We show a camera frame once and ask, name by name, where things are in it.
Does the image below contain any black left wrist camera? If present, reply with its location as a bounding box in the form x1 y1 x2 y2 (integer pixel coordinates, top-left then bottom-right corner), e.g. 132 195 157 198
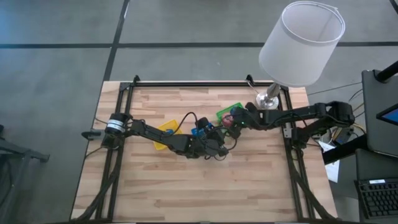
197 116 213 131

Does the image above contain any green plastic basket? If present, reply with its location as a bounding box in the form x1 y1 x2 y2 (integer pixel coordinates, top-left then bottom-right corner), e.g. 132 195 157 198
216 101 246 126

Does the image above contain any tablet with blue screen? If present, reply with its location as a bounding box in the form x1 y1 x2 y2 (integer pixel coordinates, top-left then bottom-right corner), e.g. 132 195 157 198
376 104 398 127

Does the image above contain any white paper sheet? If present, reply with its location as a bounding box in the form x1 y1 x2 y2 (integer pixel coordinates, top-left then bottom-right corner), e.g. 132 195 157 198
318 141 341 184

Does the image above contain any black laptop keyboard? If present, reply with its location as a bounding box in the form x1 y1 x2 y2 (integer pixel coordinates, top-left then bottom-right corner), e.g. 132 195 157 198
354 179 398 220

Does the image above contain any blue plastic basket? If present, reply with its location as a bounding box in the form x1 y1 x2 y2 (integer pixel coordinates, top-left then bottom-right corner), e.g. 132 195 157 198
191 123 215 138

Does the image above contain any black floor stand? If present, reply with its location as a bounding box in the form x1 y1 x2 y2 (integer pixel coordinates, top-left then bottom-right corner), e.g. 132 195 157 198
0 124 50 224

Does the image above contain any grey equipment case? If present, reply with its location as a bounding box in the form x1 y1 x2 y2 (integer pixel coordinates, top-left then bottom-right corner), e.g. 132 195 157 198
361 70 398 158

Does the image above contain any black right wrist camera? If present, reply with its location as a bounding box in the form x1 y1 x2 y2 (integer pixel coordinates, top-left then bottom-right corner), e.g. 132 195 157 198
229 124 243 140

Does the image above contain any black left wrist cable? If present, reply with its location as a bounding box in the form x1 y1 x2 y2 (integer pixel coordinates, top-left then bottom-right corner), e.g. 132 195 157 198
174 111 200 133

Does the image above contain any silver lamp with white shade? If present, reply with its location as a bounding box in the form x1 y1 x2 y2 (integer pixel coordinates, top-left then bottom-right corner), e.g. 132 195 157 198
255 0 346 110

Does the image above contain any black aluminium table frame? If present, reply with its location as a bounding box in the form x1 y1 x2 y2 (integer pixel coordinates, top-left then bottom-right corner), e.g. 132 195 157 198
70 74 336 224

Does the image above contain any yellow plastic basket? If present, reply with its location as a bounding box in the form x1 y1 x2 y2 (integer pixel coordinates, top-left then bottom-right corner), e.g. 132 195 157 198
154 119 184 151

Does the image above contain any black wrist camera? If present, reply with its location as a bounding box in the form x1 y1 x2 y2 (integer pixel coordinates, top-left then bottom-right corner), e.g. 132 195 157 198
229 124 243 140
197 116 213 131

